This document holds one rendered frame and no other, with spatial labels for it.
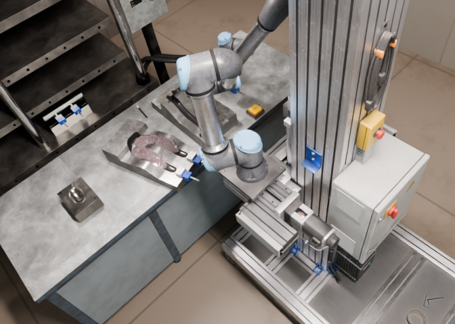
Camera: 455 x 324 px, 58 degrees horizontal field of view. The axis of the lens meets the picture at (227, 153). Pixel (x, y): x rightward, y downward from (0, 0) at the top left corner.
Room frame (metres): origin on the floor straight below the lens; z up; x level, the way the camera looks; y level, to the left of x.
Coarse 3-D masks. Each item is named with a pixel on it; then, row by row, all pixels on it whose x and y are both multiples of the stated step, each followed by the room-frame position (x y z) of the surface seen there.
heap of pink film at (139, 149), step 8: (144, 136) 1.57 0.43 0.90; (152, 136) 1.55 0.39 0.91; (160, 136) 1.52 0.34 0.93; (136, 144) 1.53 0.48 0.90; (144, 144) 1.52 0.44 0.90; (160, 144) 1.48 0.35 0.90; (168, 144) 1.47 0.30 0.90; (136, 152) 1.48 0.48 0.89; (144, 152) 1.46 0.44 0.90; (152, 152) 1.43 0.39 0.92; (176, 152) 1.44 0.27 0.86; (152, 160) 1.38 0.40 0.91; (160, 160) 1.39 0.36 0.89
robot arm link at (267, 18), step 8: (272, 0) 1.50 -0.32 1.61; (280, 0) 1.49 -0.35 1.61; (264, 8) 1.50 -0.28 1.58; (272, 8) 1.48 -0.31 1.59; (280, 8) 1.47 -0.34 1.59; (264, 16) 1.48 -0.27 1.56; (272, 16) 1.46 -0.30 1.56; (280, 16) 1.46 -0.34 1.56; (256, 24) 1.52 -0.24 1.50; (264, 24) 1.47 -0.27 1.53; (272, 24) 1.45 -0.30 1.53; (248, 32) 1.56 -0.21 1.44; (256, 32) 1.50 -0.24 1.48; (264, 32) 1.48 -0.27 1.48; (248, 40) 1.52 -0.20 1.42; (256, 40) 1.50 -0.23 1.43; (240, 48) 1.55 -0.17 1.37; (248, 48) 1.52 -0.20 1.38; (256, 48) 1.52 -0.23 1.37; (240, 56) 1.54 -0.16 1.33; (248, 56) 1.54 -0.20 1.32
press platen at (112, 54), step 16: (80, 48) 2.32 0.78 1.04; (96, 48) 2.28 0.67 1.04; (112, 48) 2.24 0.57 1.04; (48, 64) 2.22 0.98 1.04; (64, 64) 2.18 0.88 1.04; (80, 64) 2.15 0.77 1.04; (96, 64) 2.11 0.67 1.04; (112, 64) 2.13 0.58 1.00; (32, 80) 2.10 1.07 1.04; (48, 80) 2.06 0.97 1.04; (64, 80) 2.03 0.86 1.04; (80, 80) 2.01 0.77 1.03; (16, 96) 1.98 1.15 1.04; (32, 96) 1.95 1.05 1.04; (48, 96) 1.92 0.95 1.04; (64, 96) 1.94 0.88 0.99; (0, 112) 1.87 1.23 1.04; (32, 112) 1.83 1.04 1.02; (0, 128) 1.74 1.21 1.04
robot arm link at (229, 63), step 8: (216, 48) 1.20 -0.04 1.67; (224, 48) 1.20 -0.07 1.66; (216, 56) 1.15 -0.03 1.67; (224, 56) 1.15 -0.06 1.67; (232, 56) 1.16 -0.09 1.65; (224, 64) 1.13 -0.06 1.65; (232, 64) 1.14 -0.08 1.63; (240, 64) 1.17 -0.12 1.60; (224, 72) 1.11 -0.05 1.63; (232, 72) 1.13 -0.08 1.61; (240, 72) 1.18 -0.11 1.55; (224, 80) 1.26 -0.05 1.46; (232, 80) 1.24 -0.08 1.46; (224, 88) 1.36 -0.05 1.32; (232, 88) 1.37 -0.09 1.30
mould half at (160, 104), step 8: (176, 88) 1.95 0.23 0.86; (160, 96) 1.91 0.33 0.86; (176, 96) 1.80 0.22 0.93; (184, 96) 1.79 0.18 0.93; (152, 104) 1.87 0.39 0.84; (160, 104) 1.77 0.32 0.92; (168, 104) 1.75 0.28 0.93; (184, 104) 1.74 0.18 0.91; (192, 104) 1.74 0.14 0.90; (216, 104) 1.71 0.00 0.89; (160, 112) 1.81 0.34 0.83; (168, 112) 1.72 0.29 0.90; (176, 112) 1.70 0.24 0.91; (192, 112) 1.69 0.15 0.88; (224, 112) 1.63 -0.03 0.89; (232, 112) 1.62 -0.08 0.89; (176, 120) 1.66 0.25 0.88; (184, 120) 1.64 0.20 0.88; (232, 120) 1.59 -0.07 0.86; (184, 128) 1.60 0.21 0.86; (192, 128) 1.57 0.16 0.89; (224, 128) 1.55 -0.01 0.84; (192, 136) 1.54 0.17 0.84; (200, 144) 1.49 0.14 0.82
